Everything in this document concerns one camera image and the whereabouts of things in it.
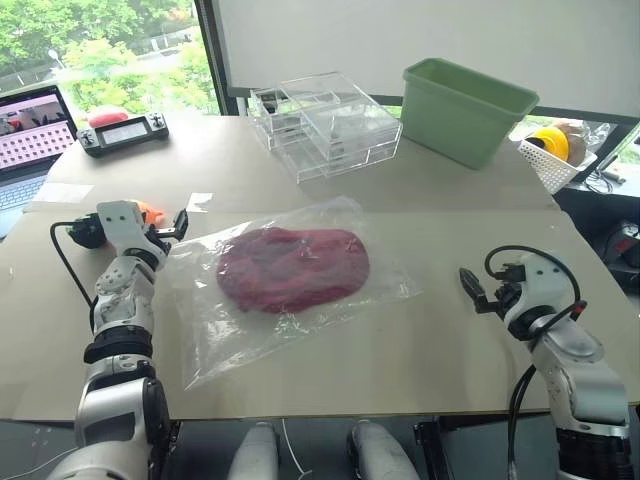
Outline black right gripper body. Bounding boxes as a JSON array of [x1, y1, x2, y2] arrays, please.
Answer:
[[474, 278, 520, 319]]

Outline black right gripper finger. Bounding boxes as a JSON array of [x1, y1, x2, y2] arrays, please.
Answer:
[[458, 267, 486, 302]]

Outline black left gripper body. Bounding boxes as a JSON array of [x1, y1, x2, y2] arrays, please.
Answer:
[[142, 224, 177, 258]]

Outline clear plastic bag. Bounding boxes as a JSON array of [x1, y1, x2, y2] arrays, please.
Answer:
[[159, 196, 426, 391]]

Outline dark red baseball cap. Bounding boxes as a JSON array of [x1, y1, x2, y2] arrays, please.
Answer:
[[215, 226, 372, 315]]

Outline orange fish plush toy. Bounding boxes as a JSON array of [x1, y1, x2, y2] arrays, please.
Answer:
[[133, 199, 167, 226]]

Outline small white paper piece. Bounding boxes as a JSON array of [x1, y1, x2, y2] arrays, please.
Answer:
[[185, 191, 215, 214]]

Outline black handheld controller with screen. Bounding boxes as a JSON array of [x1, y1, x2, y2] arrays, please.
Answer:
[[75, 112, 170, 159]]

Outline red rounded object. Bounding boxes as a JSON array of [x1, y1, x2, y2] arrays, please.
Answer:
[[87, 110, 129, 129]]

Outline black and red device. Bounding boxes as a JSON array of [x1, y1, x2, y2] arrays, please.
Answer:
[[602, 219, 640, 266]]

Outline white perforated plastic basket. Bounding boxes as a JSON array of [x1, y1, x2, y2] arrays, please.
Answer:
[[517, 137, 599, 195]]

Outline yellow cap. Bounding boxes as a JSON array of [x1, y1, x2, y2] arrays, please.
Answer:
[[529, 127, 571, 162]]

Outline green plastic bin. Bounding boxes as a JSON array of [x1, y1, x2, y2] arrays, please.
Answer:
[[401, 57, 540, 171]]

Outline open laptop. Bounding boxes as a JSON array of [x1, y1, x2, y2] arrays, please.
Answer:
[[0, 84, 77, 240]]

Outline brown cap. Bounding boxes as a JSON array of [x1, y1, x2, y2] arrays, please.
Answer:
[[559, 122, 592, 164]]

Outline clear acrylic drawer organizer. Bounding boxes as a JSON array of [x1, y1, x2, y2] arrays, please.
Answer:
[[248, 69, 404, 185]]

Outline grey rounded shape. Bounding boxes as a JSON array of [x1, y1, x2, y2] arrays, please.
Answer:
[[232, 422, 281, 480], [347, 419, 419, 480]]

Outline white board panel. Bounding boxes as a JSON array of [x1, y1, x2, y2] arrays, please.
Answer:
[[209, 0, 640, 119]]

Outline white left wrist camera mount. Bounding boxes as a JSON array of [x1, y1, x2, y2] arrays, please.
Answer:
[[96, 199, 166, 271]]

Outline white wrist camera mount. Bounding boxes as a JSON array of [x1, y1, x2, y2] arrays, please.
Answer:
[[96, 199, 166, 271], [504, 252, 572, 326]]

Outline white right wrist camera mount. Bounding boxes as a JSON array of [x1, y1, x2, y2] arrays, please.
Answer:
[[504, 252, 572, 326]]

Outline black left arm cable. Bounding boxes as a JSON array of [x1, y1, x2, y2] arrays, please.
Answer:
[[49, 221, 99, 307]]

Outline thin black cables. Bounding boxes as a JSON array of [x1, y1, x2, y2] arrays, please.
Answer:
[[587, 167, 624, 195]]

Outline dark window frame post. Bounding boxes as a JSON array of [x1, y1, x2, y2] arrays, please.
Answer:
[[192, 0, 236, 116]]

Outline black table frame bracket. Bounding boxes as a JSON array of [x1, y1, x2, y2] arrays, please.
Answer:
[[413, 422, 444, 480]]

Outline thin white cable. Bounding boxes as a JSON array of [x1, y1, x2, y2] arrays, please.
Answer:
[[279, 418, 307, 480]]

